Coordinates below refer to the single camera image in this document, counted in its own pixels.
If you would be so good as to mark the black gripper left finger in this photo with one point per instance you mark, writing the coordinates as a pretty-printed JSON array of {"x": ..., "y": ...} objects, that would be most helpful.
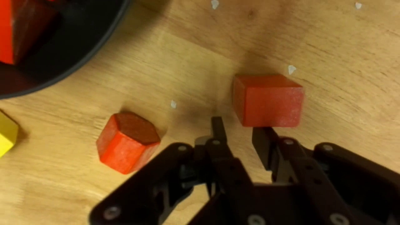
[{"x": 230, "y": 175}]

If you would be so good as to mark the red triangular prism block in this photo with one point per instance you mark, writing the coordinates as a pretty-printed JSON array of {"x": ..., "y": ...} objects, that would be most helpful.
[{"x": 22, "y": 24}]

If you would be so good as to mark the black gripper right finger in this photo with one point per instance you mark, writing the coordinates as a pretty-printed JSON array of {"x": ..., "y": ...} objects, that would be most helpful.
[{"x": 289, "y": 162}]

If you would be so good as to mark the red hexagon block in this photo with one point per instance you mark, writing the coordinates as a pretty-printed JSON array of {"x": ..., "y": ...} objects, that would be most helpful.
[{"x": 127, "y": 141}]

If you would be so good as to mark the black bowl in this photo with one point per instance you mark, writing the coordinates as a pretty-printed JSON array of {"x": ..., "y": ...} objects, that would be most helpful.
[{"x": 79, "y": 32}]

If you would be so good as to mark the small yellow block behind bowl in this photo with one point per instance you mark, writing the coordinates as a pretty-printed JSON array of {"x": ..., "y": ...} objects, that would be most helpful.
[{"x": 9, "y": 132}]

